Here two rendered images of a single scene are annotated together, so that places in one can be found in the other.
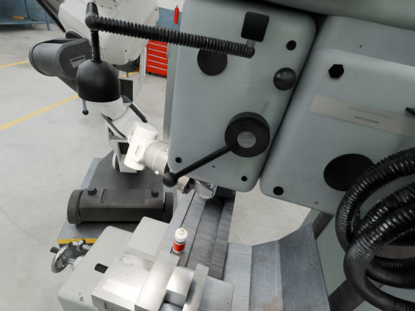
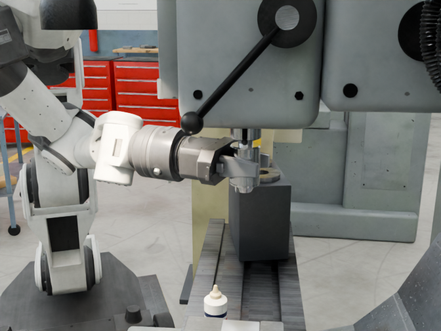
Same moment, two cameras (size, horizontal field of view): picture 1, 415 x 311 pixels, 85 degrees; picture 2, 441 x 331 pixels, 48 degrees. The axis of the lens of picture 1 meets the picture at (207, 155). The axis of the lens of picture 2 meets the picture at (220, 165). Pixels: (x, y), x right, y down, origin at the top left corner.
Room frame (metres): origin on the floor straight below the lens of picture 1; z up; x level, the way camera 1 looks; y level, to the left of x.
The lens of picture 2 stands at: (-0.30, 0.04, 1.46)
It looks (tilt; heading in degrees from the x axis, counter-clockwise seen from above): 17 degrees down; 359
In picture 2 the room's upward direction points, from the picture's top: straight up
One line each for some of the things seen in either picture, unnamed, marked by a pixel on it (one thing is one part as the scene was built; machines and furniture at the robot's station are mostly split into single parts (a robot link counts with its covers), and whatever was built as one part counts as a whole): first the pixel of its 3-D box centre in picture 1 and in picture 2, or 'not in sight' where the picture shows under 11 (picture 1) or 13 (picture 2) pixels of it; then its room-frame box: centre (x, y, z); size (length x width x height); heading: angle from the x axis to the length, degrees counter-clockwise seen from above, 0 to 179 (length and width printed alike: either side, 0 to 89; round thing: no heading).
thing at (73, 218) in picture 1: (77, 206); not in sight; (0.86, 0.69, 0.50); 0.20 x 0.05 x 0.20; 15
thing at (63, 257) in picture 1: (70, 261); not in sight; (0.50, 0.48, 0.60); 0.16 x 0.12 x 0.12; 84
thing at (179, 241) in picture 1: (180, 238); (215, 312); (0.47, 0.03, 0.96); 0.04 x 0.04 x 0.11
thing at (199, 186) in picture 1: (201, 189); (237, 168); (0.42, 0.00, 1.24); 0.06 x 0.02 x 0.03; 66
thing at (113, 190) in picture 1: (129, 170); (70, 292); (1.16, 0.49, 0.59); 0.64 x 0.52 x 0.33; 15
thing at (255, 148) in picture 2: not in sight; (245, 147); (0.44, -0.02, 1.26); 0.05 x 0.05 x 0.01
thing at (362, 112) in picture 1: (326, 122); (388, 6); (0.42, -0.21, 1.47); 0.24 x 0.19 x 0.26; 174
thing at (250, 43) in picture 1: (253, 34); not in sight; (0.30, -0.02, 1.60); 0.08 x 0.02 x 0.04; 174
